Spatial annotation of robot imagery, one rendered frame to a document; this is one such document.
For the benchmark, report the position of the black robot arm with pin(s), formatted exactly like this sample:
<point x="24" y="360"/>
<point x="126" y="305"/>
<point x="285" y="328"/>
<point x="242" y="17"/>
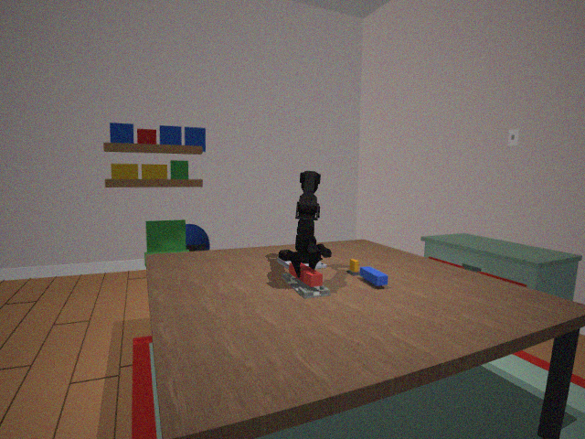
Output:
<point x="308" y="207"/>

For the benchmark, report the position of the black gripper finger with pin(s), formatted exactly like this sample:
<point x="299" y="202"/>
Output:
<point x="296" y="265"/>
<point x="313" y="263"/>

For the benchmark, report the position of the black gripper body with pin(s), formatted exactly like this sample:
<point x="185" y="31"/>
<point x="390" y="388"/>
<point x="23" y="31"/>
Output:
<point x="287" y="255"/>

